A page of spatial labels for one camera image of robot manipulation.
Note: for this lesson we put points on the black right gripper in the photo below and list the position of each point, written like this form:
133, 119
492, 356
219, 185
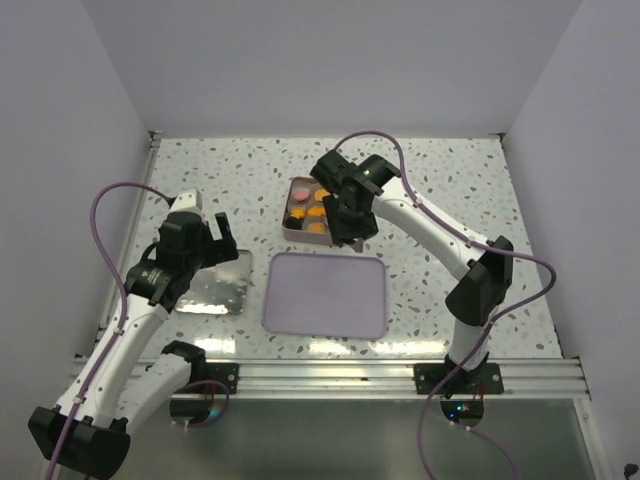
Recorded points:
340, 230

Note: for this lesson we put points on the round orange cookie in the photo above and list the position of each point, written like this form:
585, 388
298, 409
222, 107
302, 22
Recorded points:
320, 195

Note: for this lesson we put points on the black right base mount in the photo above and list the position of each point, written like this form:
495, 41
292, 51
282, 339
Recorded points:
486, 379

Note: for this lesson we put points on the black sandwich cookie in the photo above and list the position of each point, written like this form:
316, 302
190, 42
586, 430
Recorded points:
293, 223

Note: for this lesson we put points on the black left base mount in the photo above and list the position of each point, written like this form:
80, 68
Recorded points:
222, 372

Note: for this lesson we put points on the aluminium front rail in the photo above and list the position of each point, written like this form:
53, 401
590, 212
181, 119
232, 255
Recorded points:
552, 379

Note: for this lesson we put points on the pink cookie tin box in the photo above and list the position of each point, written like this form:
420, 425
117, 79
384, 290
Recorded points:
303, 236

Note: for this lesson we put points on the orange flower cookie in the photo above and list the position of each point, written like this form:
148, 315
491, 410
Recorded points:
316, 228

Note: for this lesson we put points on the silver tin lid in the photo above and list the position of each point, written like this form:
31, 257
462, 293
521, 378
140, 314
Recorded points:
219, 290

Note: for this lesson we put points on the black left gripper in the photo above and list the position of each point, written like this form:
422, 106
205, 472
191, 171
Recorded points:
221, 250

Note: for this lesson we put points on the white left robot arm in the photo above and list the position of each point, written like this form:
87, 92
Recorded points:
90, 428

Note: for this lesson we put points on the lilac plastic tray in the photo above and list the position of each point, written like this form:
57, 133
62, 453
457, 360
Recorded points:
326, 295

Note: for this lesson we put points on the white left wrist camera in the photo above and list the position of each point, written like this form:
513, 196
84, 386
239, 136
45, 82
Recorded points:
187, 201

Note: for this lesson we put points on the pink round cookie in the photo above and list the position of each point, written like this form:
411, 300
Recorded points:
301, 195

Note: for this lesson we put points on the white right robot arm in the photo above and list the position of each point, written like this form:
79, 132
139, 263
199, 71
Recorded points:
483, 273

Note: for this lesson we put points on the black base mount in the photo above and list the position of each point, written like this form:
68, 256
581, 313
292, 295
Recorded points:
486, 379
222, 372

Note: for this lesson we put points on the orange fish cookie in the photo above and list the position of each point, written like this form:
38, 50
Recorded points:
316, 212
298, 214

